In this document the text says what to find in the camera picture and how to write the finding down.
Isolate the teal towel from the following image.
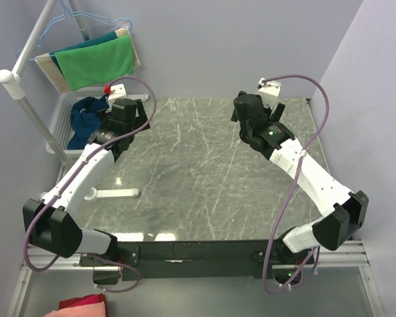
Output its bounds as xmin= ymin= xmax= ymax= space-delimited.
xmin=49 ymin=32 xmax=117 ymax=68

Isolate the green towel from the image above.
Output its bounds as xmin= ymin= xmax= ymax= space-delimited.
xmin=54 ymin=35 xmax=135 ymax=90

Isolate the beige towel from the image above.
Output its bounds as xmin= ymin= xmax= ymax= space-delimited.
xmin=34 ymin=28 xmax=141 ymax=93

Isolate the red folded shirt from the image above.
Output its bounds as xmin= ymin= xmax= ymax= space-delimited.
xmin=58 ymin=294 xmax=108 ymax=310

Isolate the pink folded shirt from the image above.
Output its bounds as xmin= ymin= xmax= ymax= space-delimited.
xmin=45 ymin=302 xmax=106 ymax=317

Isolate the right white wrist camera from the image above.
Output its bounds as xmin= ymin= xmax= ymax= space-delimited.
xmin=257 ymin=77 xmax=281 ymax=108

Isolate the blue wire hanger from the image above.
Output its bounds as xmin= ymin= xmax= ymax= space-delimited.
xmin=34 ymin=1 xmax=133 ymax=49

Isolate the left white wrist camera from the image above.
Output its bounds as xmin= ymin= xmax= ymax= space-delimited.
xmin=104 ymin=84 xmax=127 ymax=106

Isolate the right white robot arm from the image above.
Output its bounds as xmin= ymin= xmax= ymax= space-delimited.
xmin=231 ymin=91 xmax=369 ymax=253

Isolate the white plastic basket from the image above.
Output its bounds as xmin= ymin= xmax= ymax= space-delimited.
xmin=45 ymin=90 xmax=126 ymax=155

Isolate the white clothes rack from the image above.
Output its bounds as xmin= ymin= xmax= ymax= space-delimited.
xmin=0 ymin=0 xmax=149 ymax=201

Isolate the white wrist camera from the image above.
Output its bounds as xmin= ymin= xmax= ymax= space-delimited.
xmin=257 ymin=77 xmax=281 ymax=108
xmin=104 ymin=84 xmax=127 ymax=106

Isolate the aluminium rail frame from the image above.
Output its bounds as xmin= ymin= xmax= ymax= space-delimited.
xmin=7 ymin=240 xmax=383 ymax=316

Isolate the black base beam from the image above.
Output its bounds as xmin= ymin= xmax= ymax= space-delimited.
xmin=79 ymin=240 xmax=316 ymax=285

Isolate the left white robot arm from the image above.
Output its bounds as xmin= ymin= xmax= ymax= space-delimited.
xmin=22 ymin=98 xmax=150 ymax=260

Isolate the blue t shirt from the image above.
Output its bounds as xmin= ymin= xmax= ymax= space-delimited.
xmin=67 ymin=95 xmax=108 ymax=150

